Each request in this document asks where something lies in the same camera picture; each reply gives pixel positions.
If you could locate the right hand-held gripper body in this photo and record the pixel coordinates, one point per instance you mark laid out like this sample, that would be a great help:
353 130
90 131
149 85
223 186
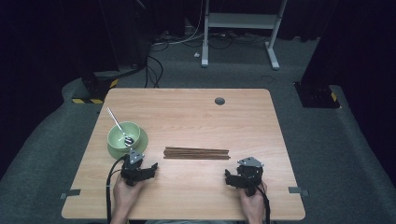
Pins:
250 174

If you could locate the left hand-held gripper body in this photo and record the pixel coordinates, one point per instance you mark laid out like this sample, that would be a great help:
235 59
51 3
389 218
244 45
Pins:
132 169

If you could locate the person's right hand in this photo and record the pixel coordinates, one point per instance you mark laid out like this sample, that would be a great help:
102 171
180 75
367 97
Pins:
255 203

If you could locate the person's left hand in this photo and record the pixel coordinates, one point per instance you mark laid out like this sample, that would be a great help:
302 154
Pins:
124 197

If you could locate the grey tape strip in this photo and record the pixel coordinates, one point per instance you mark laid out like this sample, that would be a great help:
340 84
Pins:
297 190
71 193

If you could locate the metal spoon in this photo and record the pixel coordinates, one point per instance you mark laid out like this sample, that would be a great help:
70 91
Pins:
115 121

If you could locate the black stand base striped edge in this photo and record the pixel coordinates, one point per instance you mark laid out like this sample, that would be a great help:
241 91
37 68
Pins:
93 85

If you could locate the black stand base yellow mark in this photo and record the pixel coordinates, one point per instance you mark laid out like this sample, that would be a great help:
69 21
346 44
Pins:
314 96

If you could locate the white plug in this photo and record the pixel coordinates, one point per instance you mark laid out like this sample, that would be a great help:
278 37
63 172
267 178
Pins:
196 54

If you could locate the white metal stand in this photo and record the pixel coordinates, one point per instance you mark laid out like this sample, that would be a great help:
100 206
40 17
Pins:
241 21

